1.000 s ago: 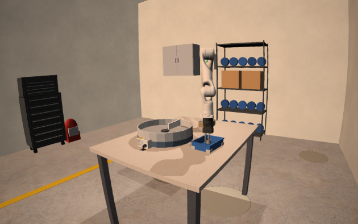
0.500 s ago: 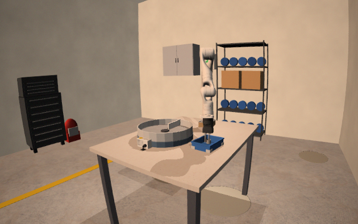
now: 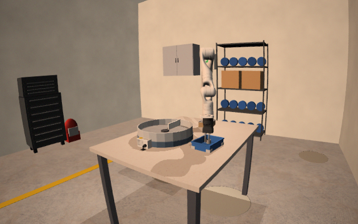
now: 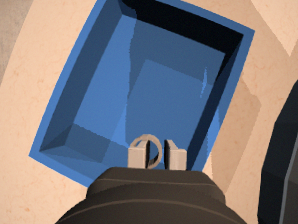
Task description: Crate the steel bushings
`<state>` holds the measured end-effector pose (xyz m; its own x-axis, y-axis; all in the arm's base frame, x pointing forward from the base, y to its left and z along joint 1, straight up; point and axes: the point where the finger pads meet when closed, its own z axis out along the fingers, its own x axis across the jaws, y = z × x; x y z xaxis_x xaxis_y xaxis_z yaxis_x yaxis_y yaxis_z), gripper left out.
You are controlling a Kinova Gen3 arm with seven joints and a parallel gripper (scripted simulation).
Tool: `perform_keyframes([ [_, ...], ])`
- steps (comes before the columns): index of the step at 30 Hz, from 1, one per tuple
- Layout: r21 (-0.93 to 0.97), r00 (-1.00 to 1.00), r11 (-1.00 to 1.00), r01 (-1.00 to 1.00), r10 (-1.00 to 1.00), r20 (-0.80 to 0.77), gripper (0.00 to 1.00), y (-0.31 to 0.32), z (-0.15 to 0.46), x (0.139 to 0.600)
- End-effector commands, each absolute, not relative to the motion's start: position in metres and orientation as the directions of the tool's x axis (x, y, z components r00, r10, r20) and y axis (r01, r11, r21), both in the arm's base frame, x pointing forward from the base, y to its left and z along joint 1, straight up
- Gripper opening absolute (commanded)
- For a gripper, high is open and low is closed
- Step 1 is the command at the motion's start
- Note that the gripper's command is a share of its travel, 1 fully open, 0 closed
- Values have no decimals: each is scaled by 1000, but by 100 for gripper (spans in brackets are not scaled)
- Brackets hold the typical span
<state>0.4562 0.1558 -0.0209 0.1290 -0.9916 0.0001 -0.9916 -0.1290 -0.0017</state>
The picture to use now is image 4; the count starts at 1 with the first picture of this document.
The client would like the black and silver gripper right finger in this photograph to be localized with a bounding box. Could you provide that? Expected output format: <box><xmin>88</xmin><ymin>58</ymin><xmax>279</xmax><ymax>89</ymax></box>
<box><xmin>164</xmin><ymin>140</ymin><xmax>187</xmax><ymax>170</ymax></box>

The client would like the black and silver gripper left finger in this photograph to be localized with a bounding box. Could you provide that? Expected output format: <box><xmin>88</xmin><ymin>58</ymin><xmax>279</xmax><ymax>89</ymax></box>
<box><xmin>127</xmin><ymin>140</ymin><xmax>150</xmax><ymax>169</ymax></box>

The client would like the blue open crate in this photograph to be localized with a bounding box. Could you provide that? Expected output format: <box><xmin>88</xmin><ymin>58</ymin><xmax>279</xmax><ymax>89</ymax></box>
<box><xmin>28</xmin><ymin>0</ymin><xmax>255</xmax><ymax>188</ymax></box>

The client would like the grey metal ring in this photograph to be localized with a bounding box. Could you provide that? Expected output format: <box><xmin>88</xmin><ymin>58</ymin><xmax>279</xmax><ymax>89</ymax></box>
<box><xmin>130</xmin><ymin>134</ymin><xmax>162</xmax><ymax>169</ymax></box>

